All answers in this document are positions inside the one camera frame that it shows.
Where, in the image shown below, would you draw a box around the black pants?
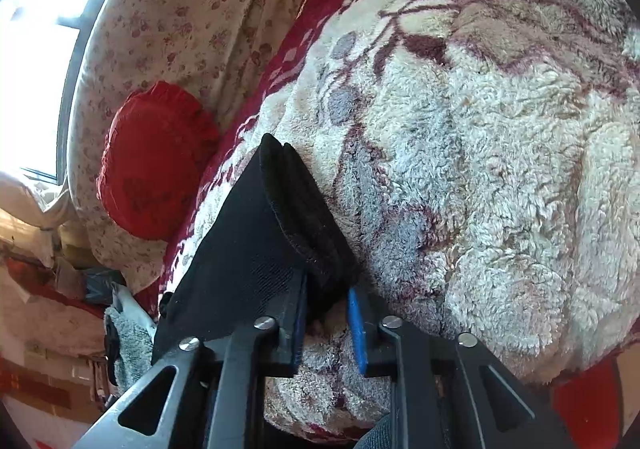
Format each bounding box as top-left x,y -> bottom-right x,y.
152,134 -> 357,361

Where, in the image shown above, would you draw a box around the grey white fuzzy garment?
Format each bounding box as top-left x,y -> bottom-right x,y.
103,283 -> 156,394

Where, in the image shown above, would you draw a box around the wooden furniture with clutter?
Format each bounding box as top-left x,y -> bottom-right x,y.
1,212 -> 115,448

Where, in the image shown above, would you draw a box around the round red cushion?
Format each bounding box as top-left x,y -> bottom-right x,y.
96,81 -> 218,241

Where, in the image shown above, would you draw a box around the cream maroon fleece blanket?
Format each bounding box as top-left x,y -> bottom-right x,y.
156,0 -> 639,448

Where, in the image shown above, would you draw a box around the floral beige quilt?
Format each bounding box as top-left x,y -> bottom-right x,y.
67,0 -> 303,292

